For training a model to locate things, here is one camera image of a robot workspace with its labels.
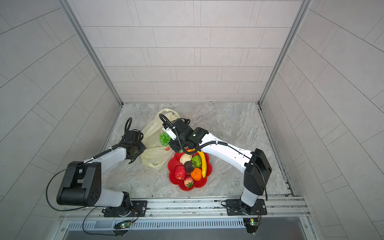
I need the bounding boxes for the fake orange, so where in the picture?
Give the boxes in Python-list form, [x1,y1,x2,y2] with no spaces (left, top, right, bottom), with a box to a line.
[191,168,203,181]

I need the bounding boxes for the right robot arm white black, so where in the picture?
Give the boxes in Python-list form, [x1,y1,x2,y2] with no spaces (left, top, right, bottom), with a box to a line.
[159,114,272,207]

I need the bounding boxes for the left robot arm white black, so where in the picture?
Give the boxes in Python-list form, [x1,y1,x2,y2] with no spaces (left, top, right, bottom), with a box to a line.
[56,130,146,217]

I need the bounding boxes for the red flower-shaped plate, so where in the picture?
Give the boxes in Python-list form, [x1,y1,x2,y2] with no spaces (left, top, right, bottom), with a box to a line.
[168,152,213,192]

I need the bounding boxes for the cream plastic shopping bag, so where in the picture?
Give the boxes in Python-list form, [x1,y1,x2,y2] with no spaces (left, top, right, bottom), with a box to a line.
[140,109,180,169]

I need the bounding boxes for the fake yellow banana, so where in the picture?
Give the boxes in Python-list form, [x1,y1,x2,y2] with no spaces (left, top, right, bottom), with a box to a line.
[194,151,208,178]

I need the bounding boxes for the fake green apple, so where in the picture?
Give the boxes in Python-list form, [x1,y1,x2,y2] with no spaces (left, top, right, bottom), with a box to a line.
[191,155,202,168]

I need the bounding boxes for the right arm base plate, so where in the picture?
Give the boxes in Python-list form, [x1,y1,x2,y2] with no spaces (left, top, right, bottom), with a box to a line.
[221,199,268,216]

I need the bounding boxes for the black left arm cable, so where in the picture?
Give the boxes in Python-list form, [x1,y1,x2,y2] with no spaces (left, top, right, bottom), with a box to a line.
[45,163,91,212]

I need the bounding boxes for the fake red fruit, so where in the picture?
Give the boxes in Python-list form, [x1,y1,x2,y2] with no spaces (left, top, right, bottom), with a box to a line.
[175,166,187,180]

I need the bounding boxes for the perforated metal vent strip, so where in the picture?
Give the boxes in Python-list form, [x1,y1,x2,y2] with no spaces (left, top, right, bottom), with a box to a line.
[68,218,245,232]

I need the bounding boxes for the aluminium mounting rail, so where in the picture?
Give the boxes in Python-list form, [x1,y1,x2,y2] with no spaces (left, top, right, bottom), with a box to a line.
[55,196,310,221]

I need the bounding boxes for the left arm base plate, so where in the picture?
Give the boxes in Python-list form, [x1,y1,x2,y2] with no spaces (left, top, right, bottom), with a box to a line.
[102,201,148,218]

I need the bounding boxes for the fake red strawberry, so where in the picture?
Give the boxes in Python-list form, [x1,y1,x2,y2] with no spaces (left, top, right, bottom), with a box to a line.
[184,176,194,189]

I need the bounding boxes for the fake dark purple fruit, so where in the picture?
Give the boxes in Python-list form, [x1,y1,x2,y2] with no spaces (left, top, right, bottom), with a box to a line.
[184,161,195,173]

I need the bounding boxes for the fake beige fruit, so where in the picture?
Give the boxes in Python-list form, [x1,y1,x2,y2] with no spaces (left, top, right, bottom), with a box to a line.
[179,154,192,165]

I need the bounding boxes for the green circuit board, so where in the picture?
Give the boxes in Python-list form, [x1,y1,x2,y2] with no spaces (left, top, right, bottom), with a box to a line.
[243,218,260,229]
[114,221,133,230]

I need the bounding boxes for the left green circuit board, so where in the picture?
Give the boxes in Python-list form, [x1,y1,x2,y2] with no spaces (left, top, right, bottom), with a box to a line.
[114,221,133,230]

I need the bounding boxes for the right green circuit board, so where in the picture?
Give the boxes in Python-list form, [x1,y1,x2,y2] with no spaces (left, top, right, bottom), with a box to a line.
[243,218,260,229]

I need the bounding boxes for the fake green grapes bunch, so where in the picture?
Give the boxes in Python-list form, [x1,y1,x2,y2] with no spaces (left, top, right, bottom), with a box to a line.
[159,133,172,147]

